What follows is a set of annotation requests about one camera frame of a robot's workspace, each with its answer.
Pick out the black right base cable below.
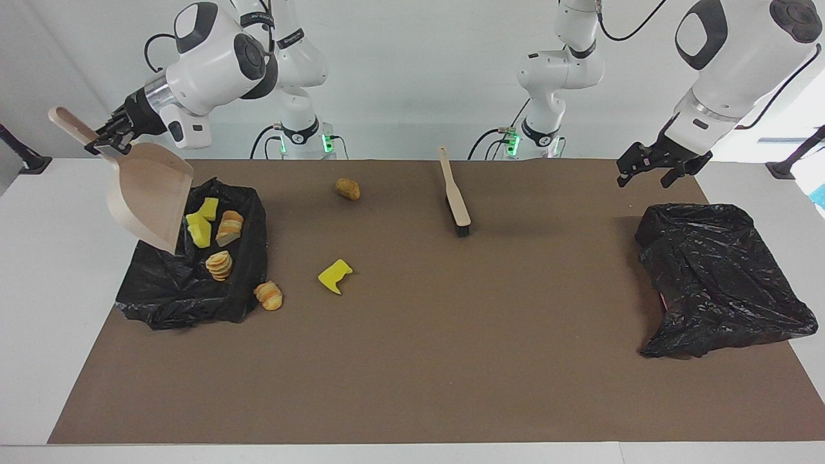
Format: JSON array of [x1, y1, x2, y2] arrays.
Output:
[[250, 124, 284, 160]]

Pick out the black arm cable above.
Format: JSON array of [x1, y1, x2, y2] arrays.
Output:
[[143, 32, 178, 73], [596, 0, 825, 130]]

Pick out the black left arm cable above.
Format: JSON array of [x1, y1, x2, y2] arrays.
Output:
[[596, 0, 825, 130]]

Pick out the small striped croissant toy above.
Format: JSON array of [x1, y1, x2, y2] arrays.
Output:
[[253, 281, 284, 311]]

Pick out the crumpled closed black trash bag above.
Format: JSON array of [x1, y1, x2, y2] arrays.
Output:
[[635, 203, 819, 360]]

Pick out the beige plastic dustpan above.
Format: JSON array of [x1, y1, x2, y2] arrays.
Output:
[[48, 106, 195, 256]]

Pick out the notched yellow sponge piece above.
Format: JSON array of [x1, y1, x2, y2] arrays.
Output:
[[318, 259, 354, 296]]

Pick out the torn croissant bread piece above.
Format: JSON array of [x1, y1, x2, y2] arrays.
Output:
[[215, 210, 245, 247], [205, 251, 233, 282]]

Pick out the black base cable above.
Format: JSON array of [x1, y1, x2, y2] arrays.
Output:
[[250, 124, 284, 160], [467, 126, 516, 160]]

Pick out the brown table mat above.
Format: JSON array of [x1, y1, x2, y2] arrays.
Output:
[[47, 159, 825, 445]]

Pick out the rounded yellow sponge piece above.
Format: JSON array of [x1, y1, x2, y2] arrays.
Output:
[[185, 214, 213, 249]]

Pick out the beige hand brush black bristles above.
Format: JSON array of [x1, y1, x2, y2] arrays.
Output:
[[439, 146, 472, 238]]

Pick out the open black bag trash bin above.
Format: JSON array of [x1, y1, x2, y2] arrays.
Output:
[[115, 178, 269, 331]]

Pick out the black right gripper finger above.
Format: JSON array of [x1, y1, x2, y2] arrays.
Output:
[[86, 139, 133, 157], [95, 115, 128, 139]]

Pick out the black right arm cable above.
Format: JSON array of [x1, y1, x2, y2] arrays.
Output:
[[143, 32, 178, 73]]

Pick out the black stand foot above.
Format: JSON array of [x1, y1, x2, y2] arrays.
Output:
[[766, 126, 825, 180], [0, 124, 52, 175]]

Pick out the black left base cable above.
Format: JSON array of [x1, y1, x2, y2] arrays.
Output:
[[467, 126, 516, 160]]

